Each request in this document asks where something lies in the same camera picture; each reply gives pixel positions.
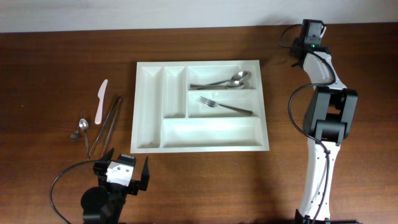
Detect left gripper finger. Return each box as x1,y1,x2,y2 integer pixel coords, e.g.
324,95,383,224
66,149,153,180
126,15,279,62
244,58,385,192
139,157,150,191
99,148,114,162

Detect small shiny teaspoon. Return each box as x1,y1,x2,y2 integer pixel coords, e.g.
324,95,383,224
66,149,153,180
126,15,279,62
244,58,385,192
79,118,90,159

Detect metal kitchen tongs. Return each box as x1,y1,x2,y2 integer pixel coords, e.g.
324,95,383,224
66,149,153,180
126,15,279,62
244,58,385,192
88,95,122,159

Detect white plastic knife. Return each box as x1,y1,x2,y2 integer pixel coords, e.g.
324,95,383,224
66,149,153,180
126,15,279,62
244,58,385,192
95,79,108,125

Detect steel tablespoon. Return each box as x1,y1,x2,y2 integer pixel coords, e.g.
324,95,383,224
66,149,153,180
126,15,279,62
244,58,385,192
208,70,252,85
190,81,244,90

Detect steel fork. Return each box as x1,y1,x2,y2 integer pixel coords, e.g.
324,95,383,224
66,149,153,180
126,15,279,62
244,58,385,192
199,96,253,116

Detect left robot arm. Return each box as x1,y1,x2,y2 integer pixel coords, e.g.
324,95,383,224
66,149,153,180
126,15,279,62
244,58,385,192
80,149,150,224

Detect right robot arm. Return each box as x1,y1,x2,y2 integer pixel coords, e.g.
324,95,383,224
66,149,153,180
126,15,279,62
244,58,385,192
289,19,358,223

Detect small dark teaspoon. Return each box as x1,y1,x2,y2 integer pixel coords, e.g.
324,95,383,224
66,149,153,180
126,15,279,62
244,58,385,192
70,109,84,141

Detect white plastic cutlery tray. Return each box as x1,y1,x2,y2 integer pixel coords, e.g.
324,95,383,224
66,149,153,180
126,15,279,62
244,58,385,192
130,60,269,154

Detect right black cable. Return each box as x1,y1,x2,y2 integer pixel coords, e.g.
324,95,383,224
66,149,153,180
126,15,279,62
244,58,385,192
279,23,337,224

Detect black cable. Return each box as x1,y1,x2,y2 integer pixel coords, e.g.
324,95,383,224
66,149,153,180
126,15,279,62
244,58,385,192
279,23,337,224
49,159,100,224

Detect left black cable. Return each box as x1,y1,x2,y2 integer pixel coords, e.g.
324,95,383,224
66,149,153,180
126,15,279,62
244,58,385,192
49,159,100,224

